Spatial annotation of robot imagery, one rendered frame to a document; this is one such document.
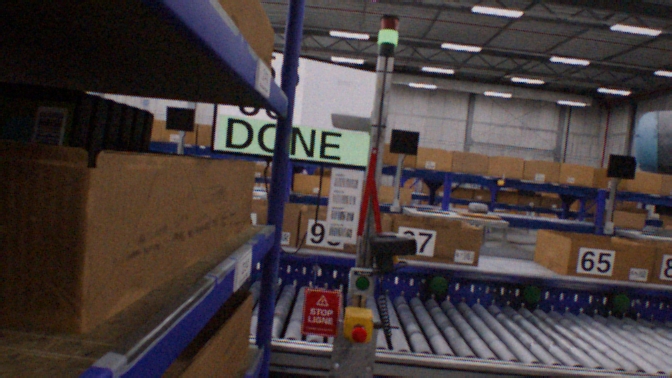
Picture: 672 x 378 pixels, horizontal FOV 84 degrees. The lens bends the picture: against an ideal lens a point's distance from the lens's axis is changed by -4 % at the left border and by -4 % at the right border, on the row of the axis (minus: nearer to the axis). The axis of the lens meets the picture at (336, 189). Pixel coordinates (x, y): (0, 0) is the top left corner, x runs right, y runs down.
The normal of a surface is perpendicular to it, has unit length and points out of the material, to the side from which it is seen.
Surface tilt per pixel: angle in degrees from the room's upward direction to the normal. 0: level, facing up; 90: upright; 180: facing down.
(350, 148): 86
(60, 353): 0
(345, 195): 90
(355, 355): 90
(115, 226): 90
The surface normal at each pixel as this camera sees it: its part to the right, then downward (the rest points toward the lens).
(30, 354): 0.11, -0.99
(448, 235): 0.00, 0.05
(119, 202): 0.99, 0.11
